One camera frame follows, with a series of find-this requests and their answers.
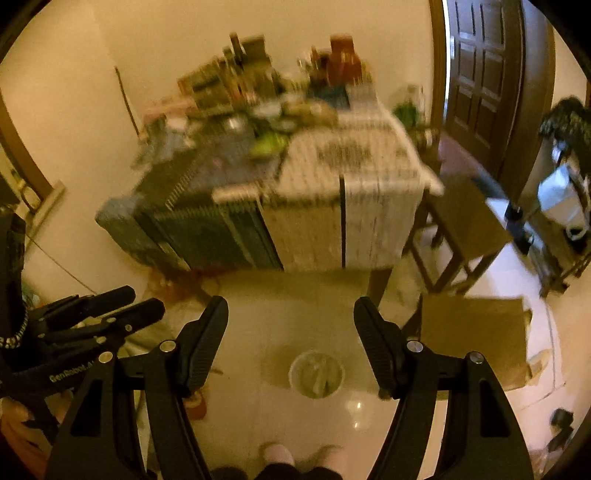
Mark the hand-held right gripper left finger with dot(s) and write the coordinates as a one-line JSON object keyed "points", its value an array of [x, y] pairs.
{"points": [[207, 341]]}

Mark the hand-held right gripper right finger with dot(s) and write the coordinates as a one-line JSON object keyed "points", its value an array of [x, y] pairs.
{"points": [[374, 346]]}

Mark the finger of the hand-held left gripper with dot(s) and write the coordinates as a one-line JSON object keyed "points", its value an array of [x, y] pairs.
{"points": [[92, 304], [129, 318]]}

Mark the round white waste bin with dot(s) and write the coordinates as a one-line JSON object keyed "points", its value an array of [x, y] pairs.
{"points": [[316, 376]]}

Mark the flat cardboard sheet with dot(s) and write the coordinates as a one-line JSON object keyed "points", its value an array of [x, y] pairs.
{"points": [[475, 337]]}

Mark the person's right foot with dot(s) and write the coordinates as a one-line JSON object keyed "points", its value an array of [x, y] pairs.
{"points": [[328, 456]]}

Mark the person's foot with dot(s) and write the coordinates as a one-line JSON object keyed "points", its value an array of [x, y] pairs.
{"points": [[328, 456], [278, 454]]}

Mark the white patterned tablecloth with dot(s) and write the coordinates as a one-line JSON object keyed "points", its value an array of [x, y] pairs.
{"points": [[369, 221]]}

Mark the person's left foot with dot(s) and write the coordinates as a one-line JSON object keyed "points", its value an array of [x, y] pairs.
{"points": [[278, 454]]}

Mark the person's dark trousers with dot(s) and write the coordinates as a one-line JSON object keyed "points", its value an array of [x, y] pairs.
{"points": [[281, 474]]}

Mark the wooden stool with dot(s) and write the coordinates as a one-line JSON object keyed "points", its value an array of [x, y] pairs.
{"points": [[466, 221]]}

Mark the dark doormat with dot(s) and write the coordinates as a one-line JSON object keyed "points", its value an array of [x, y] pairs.
{"points": [[485, 184]]}

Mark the black shoes pair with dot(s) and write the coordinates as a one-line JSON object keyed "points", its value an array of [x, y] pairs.
{"points": [[563, 427]]}

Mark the thin wooden stick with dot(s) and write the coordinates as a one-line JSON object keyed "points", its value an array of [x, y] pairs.
{"points": [[127, 101]]}

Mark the white plastic bag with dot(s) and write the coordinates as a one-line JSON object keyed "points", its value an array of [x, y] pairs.
{"points": [[561, 198]]}

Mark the red thermos flask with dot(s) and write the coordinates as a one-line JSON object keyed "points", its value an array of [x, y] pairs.
{"points": [[344, 55]]}

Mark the brown panelled wooden door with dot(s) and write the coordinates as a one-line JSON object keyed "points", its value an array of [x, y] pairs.
{"points": [[480, 69]]}

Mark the dark patterned garment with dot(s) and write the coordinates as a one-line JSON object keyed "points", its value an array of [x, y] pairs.
{"points": [[565, 117]]}

